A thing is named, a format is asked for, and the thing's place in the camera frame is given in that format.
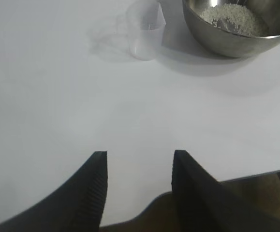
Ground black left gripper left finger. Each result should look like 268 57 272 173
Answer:
0 151 108 232

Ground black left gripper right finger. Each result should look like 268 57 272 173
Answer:
172 149 280 232

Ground stainless steel mixing bowl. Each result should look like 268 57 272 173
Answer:
182 0 280 58

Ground clear plastic measuring cup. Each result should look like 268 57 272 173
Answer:
126 0 166 61

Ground white rice grains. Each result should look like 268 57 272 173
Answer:
199 3 270 37

